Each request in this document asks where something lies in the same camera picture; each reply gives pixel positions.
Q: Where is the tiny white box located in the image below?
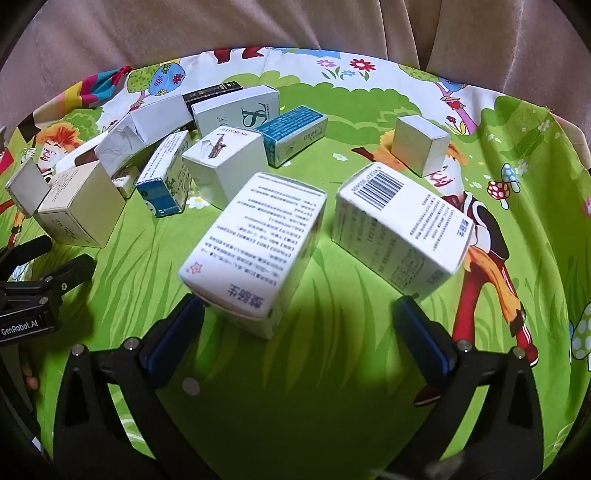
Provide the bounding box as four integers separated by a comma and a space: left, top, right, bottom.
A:
111, 166, 141, 199

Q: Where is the black box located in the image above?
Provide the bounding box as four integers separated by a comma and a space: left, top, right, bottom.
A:
182, 80, 243, 108

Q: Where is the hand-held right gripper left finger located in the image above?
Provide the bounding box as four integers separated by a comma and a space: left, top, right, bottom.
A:
53, 294, 206, 480

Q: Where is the printed cartoon blanket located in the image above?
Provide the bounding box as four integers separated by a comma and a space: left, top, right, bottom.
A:
0, 44, 591, 480

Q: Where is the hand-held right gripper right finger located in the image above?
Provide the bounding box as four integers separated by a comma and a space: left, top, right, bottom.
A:
383, 296, 544, 480

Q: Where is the person's left hand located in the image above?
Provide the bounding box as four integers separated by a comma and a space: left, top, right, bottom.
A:
19, 357, 41, 389

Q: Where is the small plain white box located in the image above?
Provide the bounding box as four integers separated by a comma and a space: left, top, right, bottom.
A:
391, 115, 451, 178

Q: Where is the beige box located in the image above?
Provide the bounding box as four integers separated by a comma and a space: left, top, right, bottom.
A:
37, 161, 127, 249

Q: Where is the white box with saxophone picture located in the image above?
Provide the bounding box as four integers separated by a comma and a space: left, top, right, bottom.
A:
182, 126, 270, 209

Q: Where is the tall blue and white box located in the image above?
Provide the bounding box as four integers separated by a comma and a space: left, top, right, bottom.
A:
135, 130, 195, 218

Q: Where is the crumpled white box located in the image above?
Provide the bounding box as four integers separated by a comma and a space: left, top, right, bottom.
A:
95, 94, 195, 179

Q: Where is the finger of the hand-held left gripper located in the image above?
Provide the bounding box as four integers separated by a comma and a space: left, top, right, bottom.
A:
0, 235, 53, 274
23, 253, 97, 292

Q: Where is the white box with barcode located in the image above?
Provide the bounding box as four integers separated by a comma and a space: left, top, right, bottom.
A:
332, 161, 476, 299

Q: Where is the white box with large letters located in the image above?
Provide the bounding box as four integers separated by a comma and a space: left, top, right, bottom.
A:
191, 85, 281, 139

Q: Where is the white box with printed text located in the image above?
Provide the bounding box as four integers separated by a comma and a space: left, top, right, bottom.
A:
178, 172, 328, 340

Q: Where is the pink curtain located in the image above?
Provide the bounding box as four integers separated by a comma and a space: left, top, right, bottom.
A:
0, 0, 591, 153

